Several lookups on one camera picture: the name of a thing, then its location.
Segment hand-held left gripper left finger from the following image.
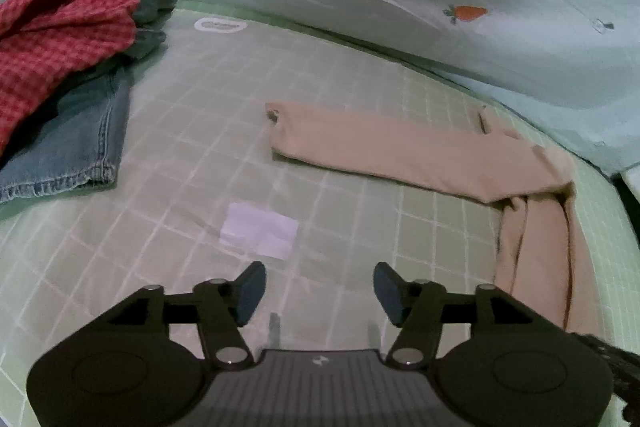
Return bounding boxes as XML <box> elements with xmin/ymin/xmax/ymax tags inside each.
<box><xmin>107</xmin><ymin>261</ymin><xmax>267</xmax><ymax>370</ymax></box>

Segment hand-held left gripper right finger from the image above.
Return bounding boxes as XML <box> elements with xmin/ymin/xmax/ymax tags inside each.
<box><xmin>373</xmin><ymin>261</ymin><xmax>533</xmax><ymax>370</ymax></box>

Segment beige sweater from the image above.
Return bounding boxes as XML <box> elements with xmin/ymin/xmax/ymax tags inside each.
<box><xmin>265</xmin><ymin>102</ymin><xmax>601</xmax><ymax>335</ymax></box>

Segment white paper sheet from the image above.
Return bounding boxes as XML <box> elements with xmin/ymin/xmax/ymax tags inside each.
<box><xmin>220</xmin><ymin>202</ymin><xmax>300</xmax><ymax>260</ymax></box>

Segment blue jeans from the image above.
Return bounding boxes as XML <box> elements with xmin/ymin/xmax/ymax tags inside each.
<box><xmin>0</xmin><ymin>0</ymin><xmax>176</xmax><ymax>205</ymax></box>

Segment dark textured cloth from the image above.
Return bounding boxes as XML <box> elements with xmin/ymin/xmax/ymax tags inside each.
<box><xmin>570</xmin><ymin>331</ymin><xmax>640</xmax><ymax>404</ymax></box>

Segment white cloth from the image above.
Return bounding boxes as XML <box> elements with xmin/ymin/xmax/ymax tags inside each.
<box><xmin>619</xmin><ymin>168</ymin><xmax>640</xmax><ymax>208</ymax></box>

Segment red checked shirt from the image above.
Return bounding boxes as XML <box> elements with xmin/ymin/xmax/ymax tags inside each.
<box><xmin>0</xmin><ymin>0</ymin><xmax>141</xmax><ymax>152</ymax></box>

